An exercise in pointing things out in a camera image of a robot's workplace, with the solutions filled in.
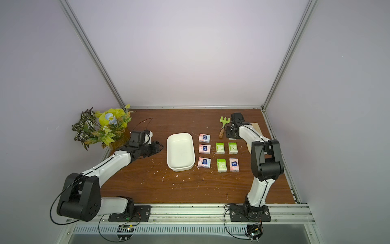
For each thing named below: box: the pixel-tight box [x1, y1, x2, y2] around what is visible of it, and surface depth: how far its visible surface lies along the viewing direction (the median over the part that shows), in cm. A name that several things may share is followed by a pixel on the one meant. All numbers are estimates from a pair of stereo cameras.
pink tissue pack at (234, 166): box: [229, 158, 240, 172], surface depth 89 cm
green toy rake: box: [218, 115, 231, 139], surface depth 112 cm
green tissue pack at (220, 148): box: [215, 142, 225, 155], surface depth 96 cm
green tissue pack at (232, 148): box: [228, 142, 239, 155], surface depth 96 cm
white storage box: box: [166, 132, 196, 172], surface depth 97 cm
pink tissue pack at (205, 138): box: [198, 133, 211, 144], surface depth 102 cm
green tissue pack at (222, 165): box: [216, 158, 227, 173], surface depth 89 cm
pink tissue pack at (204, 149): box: [198, 144, 212, 155], surface depth 96 cm
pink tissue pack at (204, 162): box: [198, 157, 212, 169], surface depth 89 cm
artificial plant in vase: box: [71, 104, 136, 152], surface depth 82 cm
